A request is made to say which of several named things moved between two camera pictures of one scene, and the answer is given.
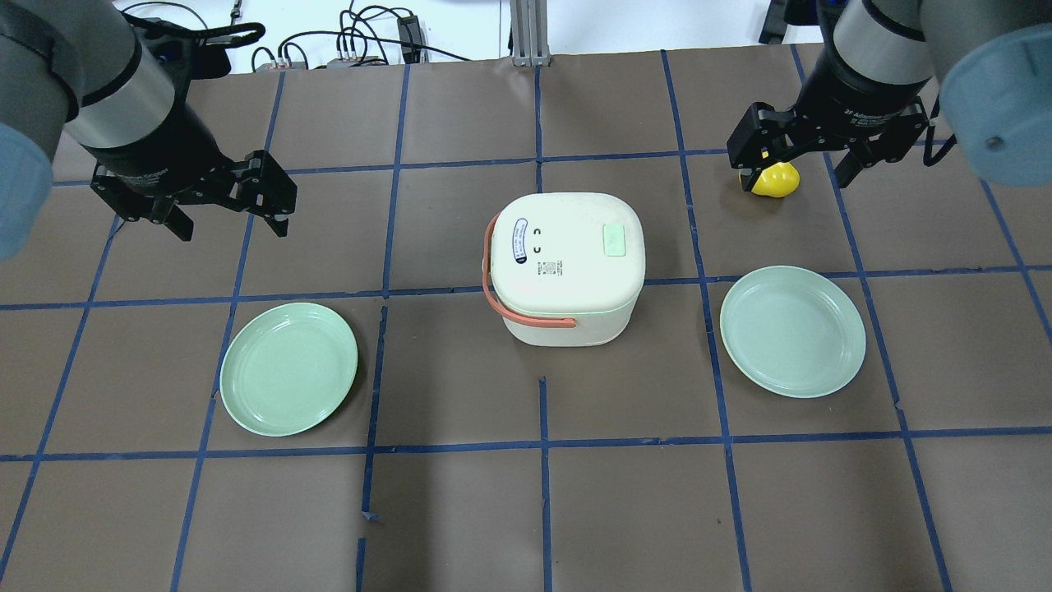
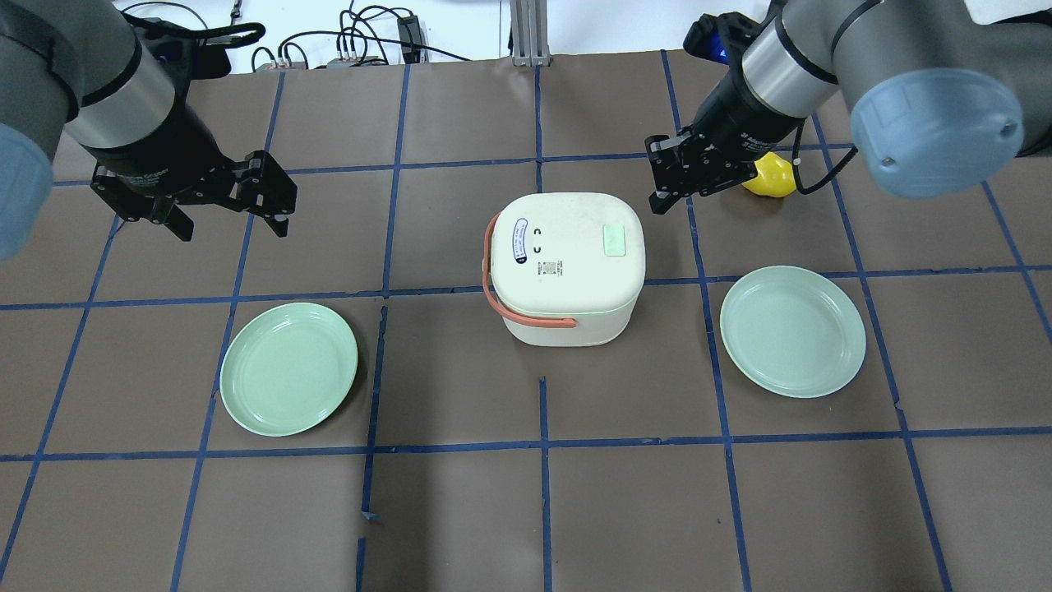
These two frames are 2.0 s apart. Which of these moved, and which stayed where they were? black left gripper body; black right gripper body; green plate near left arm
Moved: black right gripper body
Stayed: black left gripper body; green plate near left arm
